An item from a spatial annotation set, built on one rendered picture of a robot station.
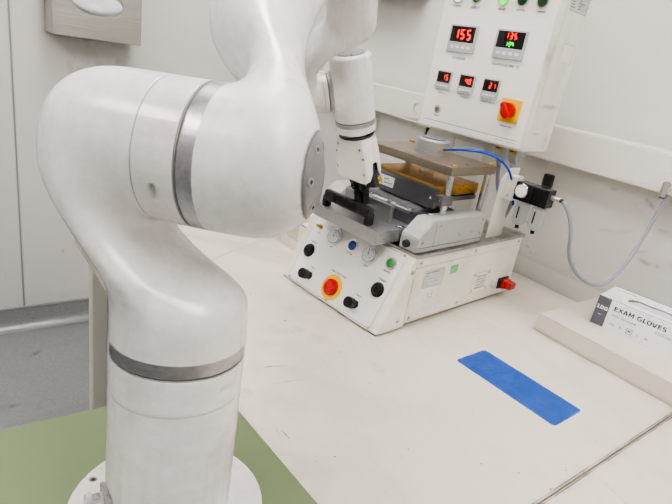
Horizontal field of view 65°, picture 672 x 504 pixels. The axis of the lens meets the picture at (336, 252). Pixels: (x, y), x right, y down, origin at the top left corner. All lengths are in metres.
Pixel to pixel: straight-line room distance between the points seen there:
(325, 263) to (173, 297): 0.86
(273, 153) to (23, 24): 1.98
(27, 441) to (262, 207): 0.45
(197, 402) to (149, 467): 0.07
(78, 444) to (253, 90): 0.47
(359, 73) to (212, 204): 0.70
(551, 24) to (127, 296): 1.13
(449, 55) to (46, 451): 1.24
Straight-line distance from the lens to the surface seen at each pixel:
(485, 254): 1.38
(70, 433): 0.73
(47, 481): 0.67
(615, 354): 1.32
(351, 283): 1.22
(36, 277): 2.55
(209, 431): 0.50
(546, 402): 1.13
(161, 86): 0.43
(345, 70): 1.06
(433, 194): 1.22
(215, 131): 0.39
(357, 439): 0.88
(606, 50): 1.68
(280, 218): 0.40
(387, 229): 1.14
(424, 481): 0.85
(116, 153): 0.42
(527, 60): 1.38
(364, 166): 1.12
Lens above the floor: 1.31
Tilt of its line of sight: 21 degrees down
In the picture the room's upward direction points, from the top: 10 degrees clockwise
